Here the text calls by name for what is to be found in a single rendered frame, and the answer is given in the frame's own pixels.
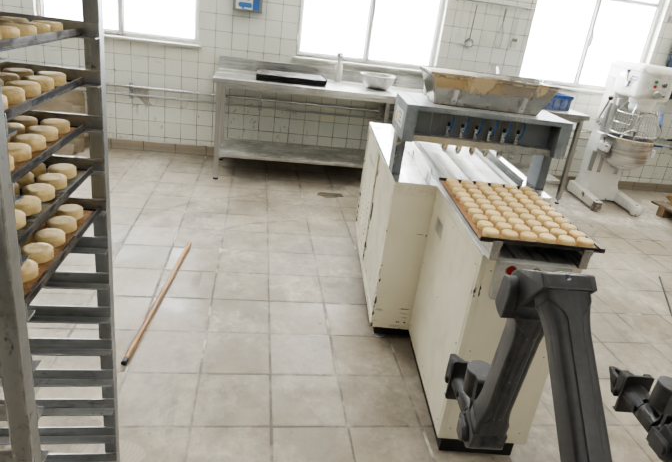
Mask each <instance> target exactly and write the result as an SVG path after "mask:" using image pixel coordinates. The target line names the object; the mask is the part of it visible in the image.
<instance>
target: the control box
mask: <svg viewBox="0 0 672 462"><path fill-rule="evenodd" d="M510 266H514V267H515V268H516V270H518V269H527V270H534V269H539V270H540V271H547V272H556V271H558V272H559V271H563V272H571V273H573V271H574V268H573V267H572V266H571V265H570V264H561V263H551V262H541V261H531V260H521V259H511V258H501V257H498V260H497V261H496V265H495V269H494V273H493V277H492V281H491V285H490V289H489V293H488V296H489V298H490V299H491V300H495V298H496V295H497V292H498V289H499V286H500V283H501V280H502V278H503V276H504V275H508V274H507V273H506V270H507V268H508V267H510Z"/></svg>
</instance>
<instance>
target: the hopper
mask: <svg viewBox="0 0 672 462"><path fill-rule="evenodd" d="M420 67H421V71H422V75H423V80H424V84H425V88H426V93H427V98H428V99H429V100H430V101H432V102H433V103H434V104H439V105H447V106H456V107H464V108H473V109H481V110H489V111H498V112H506V113H514V114H523V115H531V116H537V115H538V114H539V113H540V112H541V110H542V109H543V108H544V107H545V106H546V105H547V104H548V103H549V101H550V100H551V99H552V98H553V97H554V96H555V95H556V94H557V93H558V92H559V90H561V89H562V88H563V87H560V86H557V85H553V84H550V83H547V82H544V81H541V80H538V79H533V78H525V77H517V76H509V75H501V74H493V73H485V72H477V71H469V70H461V69H453V68H445V67H436V66H428V65H420ZM470 75H471V76H470ZM502 79H506V80H502ZM507 80H509V81H507ZM515 81H521V82H515Z"/></svg>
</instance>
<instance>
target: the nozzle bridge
mask: <svg viewBox="0 0 672 462"><path fill-rule="evenodd" d="M454 115H455V121H454V124H453V127H452V129H451V131H450V135H449V137H448V138H446V137H445V136H444V135H445V130H446V126H447V124H448V122H451V125H452V122H453V118H454ZM468 116H470V119H469V123H468V126H467V129H466V131H465V133H464V136H463V139H458V136H459V131H460V128H461V125H462V123H464V124H465V127H466V124H467V121H468ZM482 118H484V122H483V125H482V128H481V131H480V133H479V134H478V136H477V140H476V141H473V140H472V136H473V131H474V129H475V126H476V125H479V128H478V130H479V129H480V127H481V123H482ZM496 120H498V124H497V127H496V130H495V133H494V135H493V136H492V137H491V141H490V142H486V137H487V132H488V130H489V127H493V129H492V133H493V131H494V128H495V125H496ZM510 121H512V126H511V129H510V132H509V134H508V136H507V137H506V138H505V141H504V144H500V143H499V141H500V137H501V133H502V132H503V128H506V129H507V130H506V135H507V133H508V130H509V127H510ZM524 123H526V127H525V131H524V134H523V136H522V138H521V139H520V140H519V142H518V145H517V146H516V145H513V141H514V137H515V134H516V132H517V130H520V136H521V134H522V132H523V129H524ZM573 125H574V124H573V123H571V122H569V121H567V120H564V119H562V118H560V117H558V116H556V115H553V114H551V113H549V112H547V111H545V110H541V112H540V113H539V114H538V115H537V116H531V115H523V114H514V113H506V112H498V111H489V110H481V109H473V108H464V107H456V106H447V105H439V104H434V103H433V102H432V101H430V100H429V99H428V98H427V96H425V95H417V94H407V93H400V92H397V95H396V101H395V108H394V114H393V120H392V126H393V128H394V129H395V130H394V136H393V142H392V148H391V154H390V160H389V169H390V171H391V174H396V175H400V172H401V166H402V161H403V155H404V149H405V143H406V142H413V141H419V142H428V143H436V144H445V145H454V146H463V147H471V148H480V149H489V150H498V151H507V152H515V153H524V154H533V157H532V161H531V164H530V168H529V172H528V176H527V179H526V182H527V183H528V184H529V185H530V186H531V187H533V188H534V189H535V190H542V191H543V189H544V186H545V182H546V179H547V175H548V171H549V168H550V164H551V161H552V158H553V159H562V160H563V159H564V156H565V153H566V150H567V146H568V143H569V139H570V136H571V132H572V129H573ZM465 127H464V128H465Z"/></svg>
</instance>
